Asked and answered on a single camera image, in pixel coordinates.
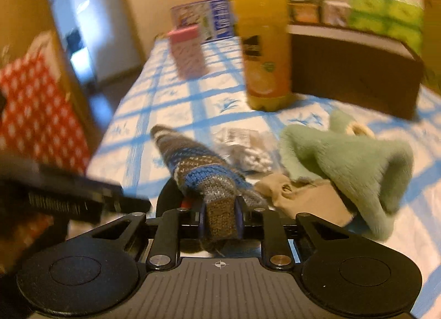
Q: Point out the green fluffy towel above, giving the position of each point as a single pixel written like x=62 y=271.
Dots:
x=344 y=167

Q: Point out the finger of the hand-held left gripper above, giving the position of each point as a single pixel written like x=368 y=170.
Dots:
x=127 y=200

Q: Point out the green tissue pack bundle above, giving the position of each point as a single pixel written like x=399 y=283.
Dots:
x=386 y=15

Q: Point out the large cardboard box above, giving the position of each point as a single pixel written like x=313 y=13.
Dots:
x=432 y=12

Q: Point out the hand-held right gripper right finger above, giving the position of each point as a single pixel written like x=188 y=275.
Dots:
x=239 y=219

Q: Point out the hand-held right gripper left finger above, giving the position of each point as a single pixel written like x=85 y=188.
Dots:
x=202 y=219

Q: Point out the brown box with white inside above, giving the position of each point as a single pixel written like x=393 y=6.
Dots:
x=344 y=74

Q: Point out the beige socks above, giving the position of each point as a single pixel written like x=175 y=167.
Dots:
x=310 y=198

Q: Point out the pink patterned cup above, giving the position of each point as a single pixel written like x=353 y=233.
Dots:
x=189 y=53

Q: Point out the orange juice bottle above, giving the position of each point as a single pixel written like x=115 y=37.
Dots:
x=262 y=46

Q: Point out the blue checked bed sheet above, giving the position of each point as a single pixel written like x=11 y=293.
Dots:
x=165 y=108

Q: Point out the blue printed milk carton box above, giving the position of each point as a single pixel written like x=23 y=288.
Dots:
x=206 y=19

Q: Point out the striped knit sock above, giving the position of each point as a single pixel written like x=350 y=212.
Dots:
x=193 y=170

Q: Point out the red white patterned bag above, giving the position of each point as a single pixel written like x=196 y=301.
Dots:
x=38 y=108

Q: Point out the orange snack box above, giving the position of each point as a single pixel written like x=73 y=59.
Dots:
x=303 y=12

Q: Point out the white appliance box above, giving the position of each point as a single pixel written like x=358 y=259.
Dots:
x=336 y=12

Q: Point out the small plastic packet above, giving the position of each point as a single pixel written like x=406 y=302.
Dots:
x=241 y=153

